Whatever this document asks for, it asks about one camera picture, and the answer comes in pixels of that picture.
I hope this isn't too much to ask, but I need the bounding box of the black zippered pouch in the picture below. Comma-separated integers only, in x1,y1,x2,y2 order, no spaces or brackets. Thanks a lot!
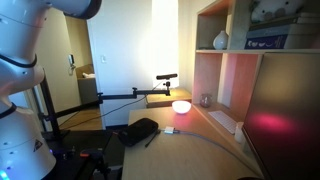
118,118,159,147

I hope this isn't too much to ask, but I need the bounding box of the wooden shelf unit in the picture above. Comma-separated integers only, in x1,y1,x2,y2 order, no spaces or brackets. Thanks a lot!
192,0,319,180

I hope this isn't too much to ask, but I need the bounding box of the white candle jar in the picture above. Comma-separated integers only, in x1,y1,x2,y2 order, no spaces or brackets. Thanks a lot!
234,122,245,144

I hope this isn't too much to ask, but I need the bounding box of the white keyboard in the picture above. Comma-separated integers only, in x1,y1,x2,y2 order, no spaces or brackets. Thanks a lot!
209,111,237,135

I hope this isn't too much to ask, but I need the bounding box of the white ceramic vase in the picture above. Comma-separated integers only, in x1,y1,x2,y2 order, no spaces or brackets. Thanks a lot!
213,30,229,50

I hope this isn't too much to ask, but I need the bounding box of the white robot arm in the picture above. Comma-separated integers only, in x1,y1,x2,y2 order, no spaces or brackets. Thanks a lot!
0,0,102,180

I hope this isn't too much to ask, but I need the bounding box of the white plush toy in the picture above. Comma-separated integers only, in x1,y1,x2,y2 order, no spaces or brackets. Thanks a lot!
251,0,305,23

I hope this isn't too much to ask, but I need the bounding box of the black pen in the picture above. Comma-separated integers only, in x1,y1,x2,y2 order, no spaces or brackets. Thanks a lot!
145,130,161,148

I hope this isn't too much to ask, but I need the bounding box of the black computer monitor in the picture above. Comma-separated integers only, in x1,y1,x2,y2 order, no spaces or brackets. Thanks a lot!
243,53,320,180

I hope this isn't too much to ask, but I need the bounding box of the glowing round lamp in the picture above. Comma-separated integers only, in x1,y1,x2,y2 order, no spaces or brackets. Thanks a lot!
172,100,191,114

